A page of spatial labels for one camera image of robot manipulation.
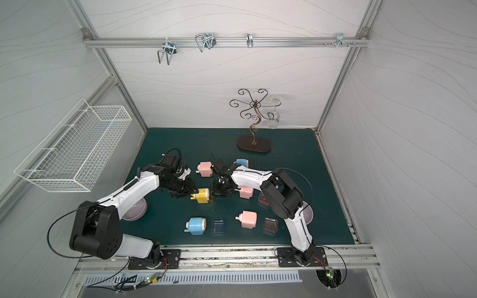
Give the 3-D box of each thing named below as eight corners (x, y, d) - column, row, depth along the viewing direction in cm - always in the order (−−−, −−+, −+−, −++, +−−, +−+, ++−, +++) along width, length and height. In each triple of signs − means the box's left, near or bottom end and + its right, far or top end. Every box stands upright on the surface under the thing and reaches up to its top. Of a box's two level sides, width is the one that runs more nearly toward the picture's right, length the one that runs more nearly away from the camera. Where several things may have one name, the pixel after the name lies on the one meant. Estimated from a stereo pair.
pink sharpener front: (235, 228, 83) (235, 224, 77) (236, 216, 86) (235, 210, 81) (256, 228, 83) (257, 224, 78) (256, 216, 86) (257, 210, 81)
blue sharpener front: (187, 235, 81) (183, 230, 75) (190, 223, 84) (186, 217, 79) (206, 235, 81) (203, 230, 75) (207, 223, 84) (205, 217, 79)
